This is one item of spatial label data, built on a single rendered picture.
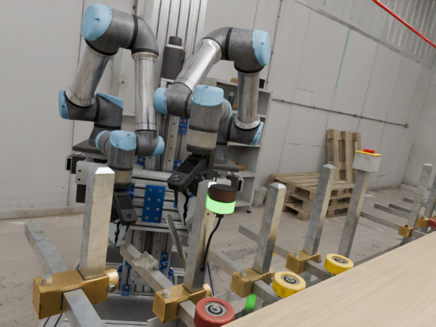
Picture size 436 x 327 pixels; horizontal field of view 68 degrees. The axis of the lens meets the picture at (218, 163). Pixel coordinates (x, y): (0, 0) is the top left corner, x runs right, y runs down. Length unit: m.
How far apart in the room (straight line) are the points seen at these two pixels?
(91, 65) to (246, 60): 0.55
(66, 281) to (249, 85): 0.93
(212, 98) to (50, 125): 2.62
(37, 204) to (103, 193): 2.89
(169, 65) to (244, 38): 0.48
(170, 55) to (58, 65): 1.85
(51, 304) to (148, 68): 0.81
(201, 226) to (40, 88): 2.68
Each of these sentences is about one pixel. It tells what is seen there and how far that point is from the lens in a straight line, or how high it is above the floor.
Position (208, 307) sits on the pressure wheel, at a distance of 0.72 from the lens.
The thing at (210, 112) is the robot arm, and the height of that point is 1.29.
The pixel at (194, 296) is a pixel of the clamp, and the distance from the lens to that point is 0.82.
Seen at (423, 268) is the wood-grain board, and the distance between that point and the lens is 1.27.
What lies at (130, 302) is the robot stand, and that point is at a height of 0.21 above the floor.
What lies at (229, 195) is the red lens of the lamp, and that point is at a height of 1.13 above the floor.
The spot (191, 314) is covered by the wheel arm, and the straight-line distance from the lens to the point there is 0.77.
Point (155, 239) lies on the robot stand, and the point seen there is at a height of 0.58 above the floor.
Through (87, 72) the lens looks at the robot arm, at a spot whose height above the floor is 1.34.
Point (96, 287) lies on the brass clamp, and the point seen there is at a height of 0.95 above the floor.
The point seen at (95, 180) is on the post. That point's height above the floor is 1.15.
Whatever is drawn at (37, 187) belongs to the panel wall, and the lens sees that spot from 3.41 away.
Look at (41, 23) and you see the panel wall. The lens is 3.27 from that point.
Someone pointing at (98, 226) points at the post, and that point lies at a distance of 0.61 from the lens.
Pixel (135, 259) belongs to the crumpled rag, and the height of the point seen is 0.87.
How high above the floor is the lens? 1.31
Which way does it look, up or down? 11 degrees down
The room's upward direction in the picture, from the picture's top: 9 degrees clockwise
